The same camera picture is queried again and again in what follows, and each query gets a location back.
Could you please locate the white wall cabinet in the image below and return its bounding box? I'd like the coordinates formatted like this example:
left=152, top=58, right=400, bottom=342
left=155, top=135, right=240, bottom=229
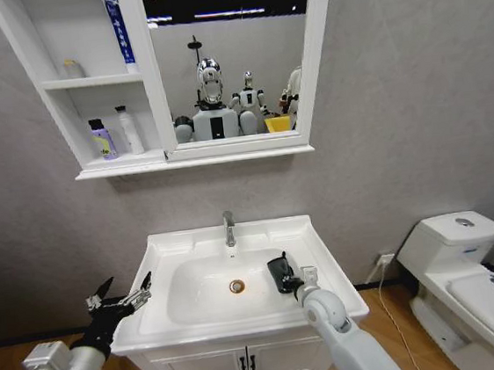
left=0, top=0, right=353, bottom=190

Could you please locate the white ceramic washbasin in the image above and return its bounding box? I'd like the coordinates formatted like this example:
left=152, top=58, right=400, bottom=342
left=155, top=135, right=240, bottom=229
left=98, top=207, right=373, bottom=358

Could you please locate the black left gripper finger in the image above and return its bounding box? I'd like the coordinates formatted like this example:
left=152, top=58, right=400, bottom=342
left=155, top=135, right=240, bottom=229
left=82, top=276, right=119, bottom=312
left=114, top=270, right=157, bottom=315

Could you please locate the blue and white tube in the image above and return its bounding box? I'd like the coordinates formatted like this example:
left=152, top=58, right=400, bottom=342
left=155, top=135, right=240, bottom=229
left=101, top=0, right=140, bottom=77

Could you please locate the copper sink drain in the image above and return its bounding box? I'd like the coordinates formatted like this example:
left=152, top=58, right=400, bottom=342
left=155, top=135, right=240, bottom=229
left=228, top=276, right=247, bottom=296

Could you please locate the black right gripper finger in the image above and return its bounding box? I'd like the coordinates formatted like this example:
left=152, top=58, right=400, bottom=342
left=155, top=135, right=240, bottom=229
left=266, top=256, right=293, bottom=287
left=280, top=250, right=297, bottom=280

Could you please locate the small jar with yellow lid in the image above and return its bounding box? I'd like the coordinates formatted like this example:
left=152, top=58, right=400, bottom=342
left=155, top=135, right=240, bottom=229
left=61, top=57, right=87, bottom=81

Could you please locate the white bottle with black cap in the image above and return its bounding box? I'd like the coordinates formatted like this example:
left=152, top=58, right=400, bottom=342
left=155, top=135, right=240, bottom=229
left=114, top=103, right=147, bottom=157

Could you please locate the purple bottle with black cap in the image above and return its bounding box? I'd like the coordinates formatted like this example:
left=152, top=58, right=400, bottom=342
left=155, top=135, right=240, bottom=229
left=86, top=116, right=120, bottom=163

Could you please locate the white power cable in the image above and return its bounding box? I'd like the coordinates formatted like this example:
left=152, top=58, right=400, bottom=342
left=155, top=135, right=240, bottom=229
left=362, top=257, right=427, bottom=370

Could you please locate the chrome faucet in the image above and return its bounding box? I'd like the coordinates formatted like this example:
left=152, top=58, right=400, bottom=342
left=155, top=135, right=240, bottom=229
left=220, top=209, right=239, bottom=249

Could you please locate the cabinet mirror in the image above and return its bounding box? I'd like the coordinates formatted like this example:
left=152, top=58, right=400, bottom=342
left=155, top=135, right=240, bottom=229
left=138, top=0, right=329, bottom=149

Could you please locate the white toilet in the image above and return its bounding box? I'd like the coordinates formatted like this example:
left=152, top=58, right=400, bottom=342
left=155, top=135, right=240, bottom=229
left=392, top=207, right=494, bottom=370

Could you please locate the white wall socket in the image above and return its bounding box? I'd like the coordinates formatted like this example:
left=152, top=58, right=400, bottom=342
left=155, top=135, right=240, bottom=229
left=374, top=251, right=397, bottom=268

